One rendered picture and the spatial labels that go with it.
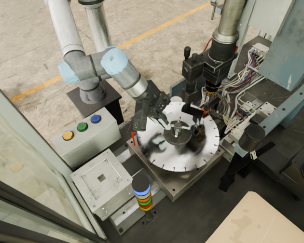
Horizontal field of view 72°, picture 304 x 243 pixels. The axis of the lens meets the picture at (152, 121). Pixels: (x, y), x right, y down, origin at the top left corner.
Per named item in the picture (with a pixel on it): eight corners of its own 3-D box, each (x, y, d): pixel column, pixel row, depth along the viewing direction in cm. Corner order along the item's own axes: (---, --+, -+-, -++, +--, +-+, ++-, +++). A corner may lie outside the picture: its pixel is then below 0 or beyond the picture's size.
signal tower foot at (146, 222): (143, 229, 83) (143, 228, 81) (138, 221, 85) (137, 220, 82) (160, 214, 86) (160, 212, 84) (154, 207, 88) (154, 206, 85)
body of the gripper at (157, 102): (172, 101, 76) (154, 78, 69) (161, 121, 74) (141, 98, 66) (158, 101, 82) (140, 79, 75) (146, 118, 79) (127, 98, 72)
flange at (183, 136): (167, 147, 81) (167, 143, 79) (160, 124, 88) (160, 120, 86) (194, 141, 82) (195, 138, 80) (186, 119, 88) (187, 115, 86)
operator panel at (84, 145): (73, 170, 99) (60, 155, 87) (62, 154, 104) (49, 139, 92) (121, 137, 108) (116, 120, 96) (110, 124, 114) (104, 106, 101)
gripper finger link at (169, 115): (180, 120, 82) (169, 105, 76) (173, 132, 80) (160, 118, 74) (174, 119, 84) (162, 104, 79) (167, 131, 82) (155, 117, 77)
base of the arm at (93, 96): (76, 93, 128) (70, 81, 120) (97, 82, 133) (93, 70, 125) (88, 108, 121) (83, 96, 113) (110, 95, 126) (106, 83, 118)
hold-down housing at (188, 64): (185, 107, 77) (192, 62, 60) (178, 99, 79) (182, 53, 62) (198, 101, 78) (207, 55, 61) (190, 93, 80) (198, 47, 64)
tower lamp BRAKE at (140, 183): (139, 199, 53) (138, 195, 50) (129, 185, 55) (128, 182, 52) (153, 188, 54) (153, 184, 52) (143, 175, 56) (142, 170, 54)
